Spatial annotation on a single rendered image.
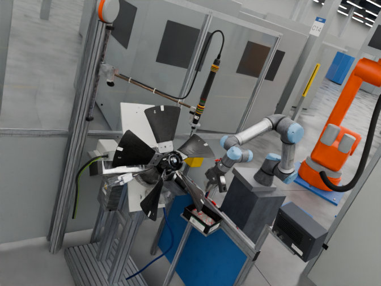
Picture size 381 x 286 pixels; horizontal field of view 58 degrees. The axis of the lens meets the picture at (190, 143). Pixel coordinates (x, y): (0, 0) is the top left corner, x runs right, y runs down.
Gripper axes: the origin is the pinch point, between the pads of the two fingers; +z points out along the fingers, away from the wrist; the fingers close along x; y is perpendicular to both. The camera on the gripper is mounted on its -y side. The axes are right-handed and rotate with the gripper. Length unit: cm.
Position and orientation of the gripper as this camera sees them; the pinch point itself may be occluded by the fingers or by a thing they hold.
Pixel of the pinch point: (207, 191)
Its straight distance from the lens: 212.8
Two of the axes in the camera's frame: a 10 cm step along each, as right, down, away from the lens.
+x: -7.7, 0.0, -6.4
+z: -4.7, 6.8, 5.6
